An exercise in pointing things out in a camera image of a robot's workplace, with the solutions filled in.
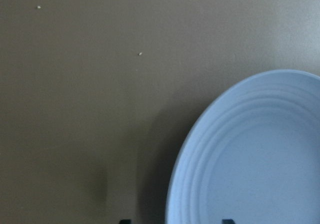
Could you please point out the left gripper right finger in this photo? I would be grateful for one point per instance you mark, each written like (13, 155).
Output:
(228, 221)

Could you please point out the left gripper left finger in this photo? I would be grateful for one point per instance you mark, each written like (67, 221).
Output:
(125, 221)

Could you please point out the blue plate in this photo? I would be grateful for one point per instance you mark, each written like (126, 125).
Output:
(253, 155)

